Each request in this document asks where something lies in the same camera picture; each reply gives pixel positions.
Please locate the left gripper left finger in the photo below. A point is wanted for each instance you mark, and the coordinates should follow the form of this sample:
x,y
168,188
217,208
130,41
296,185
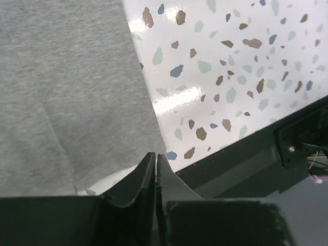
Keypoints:
x,y
122,215

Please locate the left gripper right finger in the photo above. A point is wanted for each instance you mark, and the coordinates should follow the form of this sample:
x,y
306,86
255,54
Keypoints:
x,y
186,218

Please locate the grey garment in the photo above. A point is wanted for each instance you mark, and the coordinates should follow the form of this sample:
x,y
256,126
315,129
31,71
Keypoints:
x,y
75,107

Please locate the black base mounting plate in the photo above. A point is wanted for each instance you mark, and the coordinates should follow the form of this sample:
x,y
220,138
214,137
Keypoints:
x,y
269,160

